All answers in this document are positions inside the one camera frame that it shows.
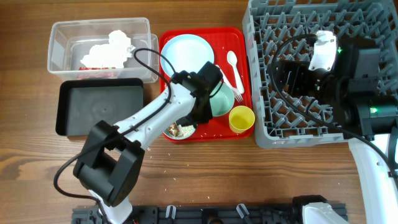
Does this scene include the white plastic fork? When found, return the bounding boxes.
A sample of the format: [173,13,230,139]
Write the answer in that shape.
[216,65,243,103]

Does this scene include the white plastic spoon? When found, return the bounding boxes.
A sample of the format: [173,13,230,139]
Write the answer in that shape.
[227,50,244,94]

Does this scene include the yellow plastic cup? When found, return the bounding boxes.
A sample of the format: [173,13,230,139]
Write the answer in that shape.
[228,106,255,134]

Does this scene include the mint green bowl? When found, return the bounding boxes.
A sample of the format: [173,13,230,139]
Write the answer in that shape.
[210,82,235,117]

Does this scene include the large light blue plate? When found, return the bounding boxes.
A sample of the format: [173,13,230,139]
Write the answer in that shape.
[161,34,215,73]

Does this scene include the rice and food scraps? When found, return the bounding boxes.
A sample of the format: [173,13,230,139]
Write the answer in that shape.
[168,122,196,138]

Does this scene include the small light blue bowl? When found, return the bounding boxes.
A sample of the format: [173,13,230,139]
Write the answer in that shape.
[162,121,198,141]

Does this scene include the white napkin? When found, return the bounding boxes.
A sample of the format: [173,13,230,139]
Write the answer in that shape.
[80,30,136,69]

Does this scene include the red snack wrapper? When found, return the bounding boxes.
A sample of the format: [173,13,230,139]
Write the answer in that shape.
[78,67,116,71]

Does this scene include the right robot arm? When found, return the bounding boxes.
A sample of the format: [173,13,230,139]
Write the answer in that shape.
[268,34,397,223]

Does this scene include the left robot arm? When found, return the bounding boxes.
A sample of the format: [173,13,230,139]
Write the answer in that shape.
[73,62,223,223]

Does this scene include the grey dishwasher rack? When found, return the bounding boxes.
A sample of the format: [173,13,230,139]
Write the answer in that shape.
[243,0,397,148]

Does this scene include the red serving tray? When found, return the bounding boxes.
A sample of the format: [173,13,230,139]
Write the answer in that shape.
[159,27,254,143]

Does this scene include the black plastic tray bin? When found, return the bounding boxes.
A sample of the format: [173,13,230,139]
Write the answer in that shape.
[55,78,144,136]

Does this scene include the clear plastic bin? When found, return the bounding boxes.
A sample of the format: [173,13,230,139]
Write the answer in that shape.
[47,17,159,83]

